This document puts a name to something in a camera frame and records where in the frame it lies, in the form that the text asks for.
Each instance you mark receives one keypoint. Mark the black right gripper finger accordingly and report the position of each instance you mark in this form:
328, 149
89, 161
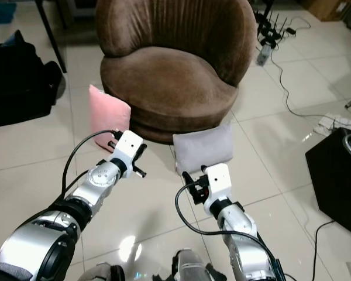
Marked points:
202, 171
188, 180

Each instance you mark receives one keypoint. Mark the pink pillow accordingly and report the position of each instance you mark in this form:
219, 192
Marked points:
108, 117

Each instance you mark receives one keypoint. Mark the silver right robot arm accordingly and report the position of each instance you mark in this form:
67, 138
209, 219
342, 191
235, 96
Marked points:
237, 225

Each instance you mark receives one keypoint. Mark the grey pillow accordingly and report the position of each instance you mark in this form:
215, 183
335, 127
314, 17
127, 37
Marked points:
205, 146

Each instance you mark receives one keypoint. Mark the brown velvet tub sofa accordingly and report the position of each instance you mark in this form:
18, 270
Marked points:
169, 82

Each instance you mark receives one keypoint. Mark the grey robot left leg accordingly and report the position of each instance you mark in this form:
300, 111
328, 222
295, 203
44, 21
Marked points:
102, 273

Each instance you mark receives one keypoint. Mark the grey power strip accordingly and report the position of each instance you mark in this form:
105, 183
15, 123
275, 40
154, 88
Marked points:
263, 55

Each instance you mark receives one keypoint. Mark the black cabinet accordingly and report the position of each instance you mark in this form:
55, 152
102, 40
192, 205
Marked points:
336, 187

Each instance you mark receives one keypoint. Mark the white crumpled cloth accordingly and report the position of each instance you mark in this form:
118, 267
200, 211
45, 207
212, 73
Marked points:
336, 124

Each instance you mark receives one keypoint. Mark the black bag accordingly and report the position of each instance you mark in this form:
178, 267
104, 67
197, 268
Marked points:
23, 82

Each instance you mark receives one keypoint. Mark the black router with antennas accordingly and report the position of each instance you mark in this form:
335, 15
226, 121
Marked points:
270, 34

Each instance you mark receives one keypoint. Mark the white table with black legs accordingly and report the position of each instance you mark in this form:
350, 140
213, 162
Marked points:
52, 41

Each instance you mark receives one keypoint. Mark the small black power adapter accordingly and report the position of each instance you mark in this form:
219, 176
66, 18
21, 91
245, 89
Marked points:
289, 29

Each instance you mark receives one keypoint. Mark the brown cardboard box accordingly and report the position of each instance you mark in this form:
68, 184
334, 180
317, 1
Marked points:
327, 8

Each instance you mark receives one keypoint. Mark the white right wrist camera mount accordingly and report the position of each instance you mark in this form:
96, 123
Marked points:
217, 181

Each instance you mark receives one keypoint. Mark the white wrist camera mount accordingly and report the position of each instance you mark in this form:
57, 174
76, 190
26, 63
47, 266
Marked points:
217, 181
130, 146

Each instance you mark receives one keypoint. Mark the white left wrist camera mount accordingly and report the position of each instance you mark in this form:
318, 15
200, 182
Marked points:
130, 146

